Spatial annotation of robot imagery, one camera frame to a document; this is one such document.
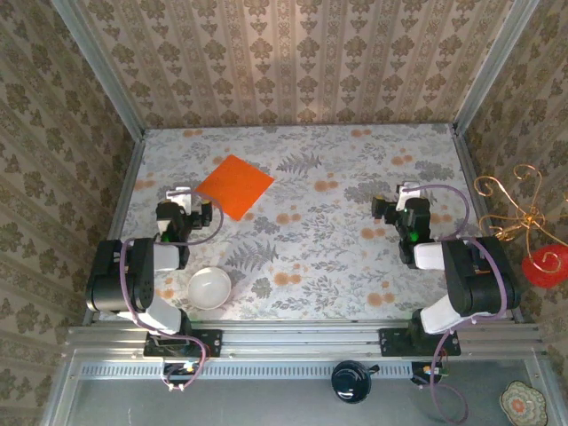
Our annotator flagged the orange cloth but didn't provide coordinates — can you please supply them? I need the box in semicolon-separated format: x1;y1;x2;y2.
194;154;275;222

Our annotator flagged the white bowl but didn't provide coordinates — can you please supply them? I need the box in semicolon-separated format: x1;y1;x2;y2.
186;265;233;312

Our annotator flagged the red apple ornament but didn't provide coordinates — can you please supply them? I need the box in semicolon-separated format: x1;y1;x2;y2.
521;244;568;289

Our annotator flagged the patterned scalloped coaster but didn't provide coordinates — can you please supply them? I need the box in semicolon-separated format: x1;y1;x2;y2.
500;380;548;426

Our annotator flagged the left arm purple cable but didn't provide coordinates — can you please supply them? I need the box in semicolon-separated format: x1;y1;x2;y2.
118;188;225;392

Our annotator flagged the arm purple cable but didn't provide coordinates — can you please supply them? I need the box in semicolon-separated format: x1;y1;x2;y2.
410;184;509;425
118;188;225;392

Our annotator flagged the aluminium side rail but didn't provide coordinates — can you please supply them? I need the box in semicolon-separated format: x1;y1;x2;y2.
450;123;525;323
82;132;147;325

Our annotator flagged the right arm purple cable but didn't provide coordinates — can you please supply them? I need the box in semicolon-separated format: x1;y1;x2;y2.
410;184;509;425

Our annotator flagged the gold wire ornament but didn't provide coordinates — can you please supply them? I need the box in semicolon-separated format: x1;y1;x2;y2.
473;163;568;267

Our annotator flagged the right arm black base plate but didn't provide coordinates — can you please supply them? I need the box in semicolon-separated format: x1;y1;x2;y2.
378;327;462;358

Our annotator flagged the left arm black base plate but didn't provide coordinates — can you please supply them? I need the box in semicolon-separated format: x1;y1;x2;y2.
143;328;224;359

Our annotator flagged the aluminium front rail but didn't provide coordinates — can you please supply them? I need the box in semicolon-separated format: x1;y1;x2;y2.
66;319;545;357

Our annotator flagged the aluminium frame post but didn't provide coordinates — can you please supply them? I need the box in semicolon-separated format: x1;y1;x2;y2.
452;0;540;134
49;0;147;141

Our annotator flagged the perforated metal cable tray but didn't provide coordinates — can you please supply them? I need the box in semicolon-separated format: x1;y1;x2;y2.
77;362;427;381

